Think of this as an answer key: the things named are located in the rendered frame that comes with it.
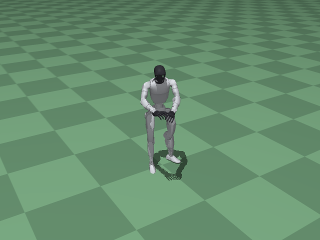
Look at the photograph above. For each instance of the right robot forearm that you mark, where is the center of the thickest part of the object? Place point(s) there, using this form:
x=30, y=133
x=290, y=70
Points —
x=147, y=106

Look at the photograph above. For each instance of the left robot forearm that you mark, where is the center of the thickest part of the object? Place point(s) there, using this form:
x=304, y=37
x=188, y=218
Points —
x=176, y=104

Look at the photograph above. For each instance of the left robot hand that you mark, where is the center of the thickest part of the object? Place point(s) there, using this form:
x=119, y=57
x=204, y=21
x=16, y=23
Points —
x=170, y=114

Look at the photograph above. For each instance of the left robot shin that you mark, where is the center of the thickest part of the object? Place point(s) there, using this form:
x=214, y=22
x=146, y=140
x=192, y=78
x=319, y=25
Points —
x=170, y=145

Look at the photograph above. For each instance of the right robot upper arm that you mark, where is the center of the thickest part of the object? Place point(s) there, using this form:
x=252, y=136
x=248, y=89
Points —
x=144, y=92

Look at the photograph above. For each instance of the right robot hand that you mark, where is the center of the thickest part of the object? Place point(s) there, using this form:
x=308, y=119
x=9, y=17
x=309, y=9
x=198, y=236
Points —
x=160, y=113

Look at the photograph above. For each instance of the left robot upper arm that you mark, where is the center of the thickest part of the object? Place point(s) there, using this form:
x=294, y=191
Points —
x=174, y=88

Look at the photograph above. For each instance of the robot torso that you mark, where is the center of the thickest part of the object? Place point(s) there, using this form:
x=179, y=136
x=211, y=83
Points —
x=159, y=93

